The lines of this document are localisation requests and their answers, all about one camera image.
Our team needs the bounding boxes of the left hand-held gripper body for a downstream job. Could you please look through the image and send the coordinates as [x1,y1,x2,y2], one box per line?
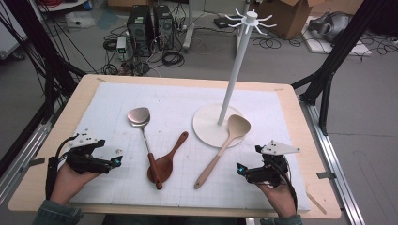
[65,130,111,175]

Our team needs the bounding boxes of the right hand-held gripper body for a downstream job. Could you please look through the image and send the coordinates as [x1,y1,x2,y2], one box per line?
[247,140,300,188]

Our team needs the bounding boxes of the light beige wooden spoon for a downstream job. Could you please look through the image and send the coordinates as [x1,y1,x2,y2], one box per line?
[193,113,252,190]

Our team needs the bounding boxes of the metal spatula with wooden handle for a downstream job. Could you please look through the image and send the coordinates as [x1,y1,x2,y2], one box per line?
[126,107,163,190]

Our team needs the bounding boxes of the dark brown wooden spoon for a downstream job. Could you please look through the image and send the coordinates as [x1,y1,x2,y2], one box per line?
[146,130,190,185]

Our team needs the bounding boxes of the white utensil rack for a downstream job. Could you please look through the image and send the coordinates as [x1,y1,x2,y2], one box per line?
[191,8,278,149]

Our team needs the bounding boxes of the person's right hand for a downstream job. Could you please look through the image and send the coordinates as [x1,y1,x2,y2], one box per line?
[256,182,297,218]

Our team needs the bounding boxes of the person's left hand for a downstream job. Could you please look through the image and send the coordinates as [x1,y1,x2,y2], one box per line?
[51,163,100,204]

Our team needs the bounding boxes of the white foam mat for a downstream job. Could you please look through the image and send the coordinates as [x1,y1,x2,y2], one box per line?
[51,82,312,212]

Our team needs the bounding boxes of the small white power device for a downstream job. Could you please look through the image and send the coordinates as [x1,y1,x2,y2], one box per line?
[115,36,128,60]

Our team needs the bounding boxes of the black computer tower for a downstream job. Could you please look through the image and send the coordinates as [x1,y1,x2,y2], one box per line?
[153,4,175,51]
[126,4,154,58]

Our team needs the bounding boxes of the clear plastic bag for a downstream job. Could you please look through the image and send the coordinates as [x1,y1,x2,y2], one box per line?
[65,11,97,29]

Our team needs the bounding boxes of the small black floor box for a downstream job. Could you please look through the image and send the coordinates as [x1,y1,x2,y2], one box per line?
[213,17,229,30]

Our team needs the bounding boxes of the large open cardboard box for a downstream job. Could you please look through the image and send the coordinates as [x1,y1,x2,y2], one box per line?
[252,0,327,40]

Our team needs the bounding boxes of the white metal stand leg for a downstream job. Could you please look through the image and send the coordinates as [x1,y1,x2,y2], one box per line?
[182,0,196,53]

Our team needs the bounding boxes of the white floor board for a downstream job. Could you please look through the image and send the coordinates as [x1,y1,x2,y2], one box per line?
[301,15,374,57]

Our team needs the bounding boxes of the round white table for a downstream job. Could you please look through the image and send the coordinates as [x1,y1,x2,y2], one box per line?
[37,0,88,13]

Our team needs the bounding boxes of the grey bag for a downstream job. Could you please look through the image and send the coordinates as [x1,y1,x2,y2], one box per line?
[308,11,353,43]

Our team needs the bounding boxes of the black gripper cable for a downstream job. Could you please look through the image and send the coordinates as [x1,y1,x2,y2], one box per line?
[45,134,79,201]
[280,162,299,214]

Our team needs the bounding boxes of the aluminium rail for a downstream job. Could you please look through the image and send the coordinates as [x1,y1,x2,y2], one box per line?
[0,120,53,204]
[298,99,365,225]

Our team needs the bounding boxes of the black metal frame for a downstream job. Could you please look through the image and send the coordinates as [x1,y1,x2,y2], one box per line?
[290,0,388,137]
[0,0,87,126]

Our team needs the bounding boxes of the coiled black cable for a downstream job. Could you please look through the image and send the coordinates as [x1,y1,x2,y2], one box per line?
[161,50,186,68]

